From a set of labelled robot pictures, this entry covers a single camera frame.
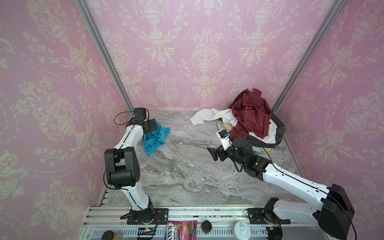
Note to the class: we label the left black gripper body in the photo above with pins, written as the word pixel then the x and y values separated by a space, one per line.
pixel 150 125

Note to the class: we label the maroon shirt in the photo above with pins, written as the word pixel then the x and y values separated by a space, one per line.
pixel 253 114

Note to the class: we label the black round cap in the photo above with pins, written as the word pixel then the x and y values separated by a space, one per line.
pixel 206 227

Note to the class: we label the left corner aluminium post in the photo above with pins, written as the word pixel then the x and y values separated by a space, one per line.
pixel 102 48

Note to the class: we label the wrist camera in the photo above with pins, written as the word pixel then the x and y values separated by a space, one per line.
pixel 140 116
pixel 224 137

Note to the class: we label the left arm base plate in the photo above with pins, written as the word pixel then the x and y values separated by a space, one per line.
pixel 157 216

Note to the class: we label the white round lid container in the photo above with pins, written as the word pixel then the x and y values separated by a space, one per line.
pixel 241 231

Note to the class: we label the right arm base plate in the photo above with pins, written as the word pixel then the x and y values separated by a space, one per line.
pixel 257 216

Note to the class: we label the dark grey cloth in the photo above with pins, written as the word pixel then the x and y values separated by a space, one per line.
pixel 276 132

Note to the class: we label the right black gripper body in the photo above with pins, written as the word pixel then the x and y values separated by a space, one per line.
pixel 222 154

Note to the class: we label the pink candy bag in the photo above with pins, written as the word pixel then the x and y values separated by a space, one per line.
pixel 185 230

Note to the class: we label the black round object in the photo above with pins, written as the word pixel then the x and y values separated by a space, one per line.
pixel 274 233

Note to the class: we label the brown jar black lid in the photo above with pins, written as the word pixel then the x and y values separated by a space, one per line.
pixel 111 235

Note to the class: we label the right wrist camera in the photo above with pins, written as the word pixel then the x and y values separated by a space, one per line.
pixel 224 137

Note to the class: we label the turquoise cloth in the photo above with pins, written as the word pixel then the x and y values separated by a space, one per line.
pixel 155 139

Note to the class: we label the corner aluminium post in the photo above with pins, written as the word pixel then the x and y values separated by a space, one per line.
pixel 102 48
pixel 319 35

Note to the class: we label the aluminium front rail frame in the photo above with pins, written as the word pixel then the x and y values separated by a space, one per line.
pixel 213 223

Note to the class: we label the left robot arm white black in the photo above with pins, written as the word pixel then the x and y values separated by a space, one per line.
pixel 122 173

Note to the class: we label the right corner aluminium post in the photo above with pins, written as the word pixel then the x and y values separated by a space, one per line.
pixel 319 35

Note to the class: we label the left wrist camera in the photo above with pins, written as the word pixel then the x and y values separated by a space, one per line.
pixel 140 116

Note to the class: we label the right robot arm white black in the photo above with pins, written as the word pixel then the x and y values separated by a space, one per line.
pixel 328 207

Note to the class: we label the white cloth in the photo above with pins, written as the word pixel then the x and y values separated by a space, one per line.
pixel 228 119

